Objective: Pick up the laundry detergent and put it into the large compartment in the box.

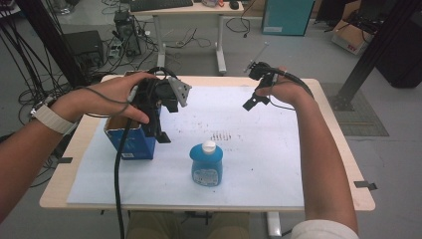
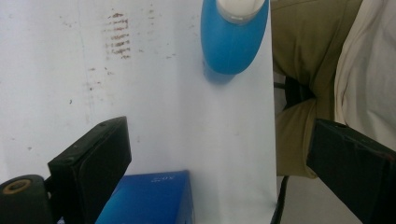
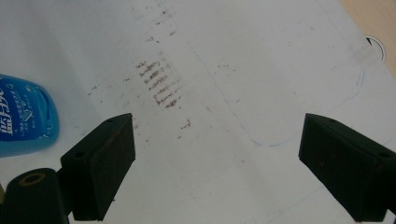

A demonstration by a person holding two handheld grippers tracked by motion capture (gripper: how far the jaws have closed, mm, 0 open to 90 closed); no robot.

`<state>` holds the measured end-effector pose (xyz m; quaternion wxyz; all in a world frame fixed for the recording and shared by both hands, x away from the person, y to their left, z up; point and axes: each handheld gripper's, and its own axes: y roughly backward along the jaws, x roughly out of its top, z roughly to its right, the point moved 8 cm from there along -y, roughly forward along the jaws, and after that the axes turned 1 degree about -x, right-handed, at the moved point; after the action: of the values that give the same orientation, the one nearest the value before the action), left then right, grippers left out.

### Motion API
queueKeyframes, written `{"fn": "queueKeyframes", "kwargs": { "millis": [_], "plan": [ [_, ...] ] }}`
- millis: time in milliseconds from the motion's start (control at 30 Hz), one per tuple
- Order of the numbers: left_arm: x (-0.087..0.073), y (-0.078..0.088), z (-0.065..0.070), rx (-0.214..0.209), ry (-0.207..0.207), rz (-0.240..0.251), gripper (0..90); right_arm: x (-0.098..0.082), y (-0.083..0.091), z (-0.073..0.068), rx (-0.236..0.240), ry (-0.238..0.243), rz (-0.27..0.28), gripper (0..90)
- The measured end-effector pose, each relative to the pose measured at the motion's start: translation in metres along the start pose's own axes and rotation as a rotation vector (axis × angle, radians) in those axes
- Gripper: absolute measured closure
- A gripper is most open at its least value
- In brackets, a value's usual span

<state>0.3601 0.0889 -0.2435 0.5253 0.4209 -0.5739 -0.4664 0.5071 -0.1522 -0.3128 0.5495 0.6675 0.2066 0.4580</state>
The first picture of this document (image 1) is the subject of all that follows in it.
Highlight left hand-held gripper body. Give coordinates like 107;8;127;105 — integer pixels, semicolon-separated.
131;67;193;137

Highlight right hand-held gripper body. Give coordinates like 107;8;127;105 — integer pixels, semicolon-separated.
248;61;281;98

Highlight blue cardboard box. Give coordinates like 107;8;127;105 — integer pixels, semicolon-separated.
104;109;163;161

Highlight blue bottle with white cap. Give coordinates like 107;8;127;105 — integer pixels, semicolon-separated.
189;139;224;188

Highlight person's right hand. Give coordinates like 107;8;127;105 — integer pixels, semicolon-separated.
256;67;316;108

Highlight person's left hand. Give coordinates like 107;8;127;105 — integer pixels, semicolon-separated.
51;72;157;125

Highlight thin silver rod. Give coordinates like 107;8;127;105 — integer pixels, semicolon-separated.
243;41;271;73

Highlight white background desk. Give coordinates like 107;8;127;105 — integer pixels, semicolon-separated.
128;0;245;76

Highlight white table mat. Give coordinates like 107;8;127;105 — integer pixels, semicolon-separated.
66;85;306;209

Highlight teal cabinet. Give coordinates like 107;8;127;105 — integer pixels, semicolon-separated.
261;0;316;37

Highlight black computer tower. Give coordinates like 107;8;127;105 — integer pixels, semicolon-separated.
112;10;142;58

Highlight black equipment box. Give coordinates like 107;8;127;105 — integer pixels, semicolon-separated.
64;30;106;74

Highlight black keyboard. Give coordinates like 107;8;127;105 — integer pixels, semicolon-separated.
129;0;194;13

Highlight brown cardboard carton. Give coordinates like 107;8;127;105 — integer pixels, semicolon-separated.
330;18;375;56

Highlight white wristband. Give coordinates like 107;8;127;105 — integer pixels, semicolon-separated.
31;104;80;135

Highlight grey floor mat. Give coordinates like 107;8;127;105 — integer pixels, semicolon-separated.
319;82;390;137

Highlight person's right leg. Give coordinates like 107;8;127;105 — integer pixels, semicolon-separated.
205;212;251;239

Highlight white table leg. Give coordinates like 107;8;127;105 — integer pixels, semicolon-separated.
266;211;284;239

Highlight white sleeve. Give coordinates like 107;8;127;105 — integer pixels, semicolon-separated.
290;218;361;239

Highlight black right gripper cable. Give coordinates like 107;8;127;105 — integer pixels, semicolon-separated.
263;67;315;100

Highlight thin grey cable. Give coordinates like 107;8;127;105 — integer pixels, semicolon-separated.
74;85;139;120

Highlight black looped floor cable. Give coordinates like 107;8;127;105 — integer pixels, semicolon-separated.
225;6;252;39

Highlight thick black gripper cable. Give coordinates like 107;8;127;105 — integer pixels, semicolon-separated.
113;118;134;239

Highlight black metal post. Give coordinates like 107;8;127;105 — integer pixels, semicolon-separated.
15;0;90;88
327;0;422;113

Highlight tangle of black floor cables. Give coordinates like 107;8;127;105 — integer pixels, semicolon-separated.
0;18;73;125

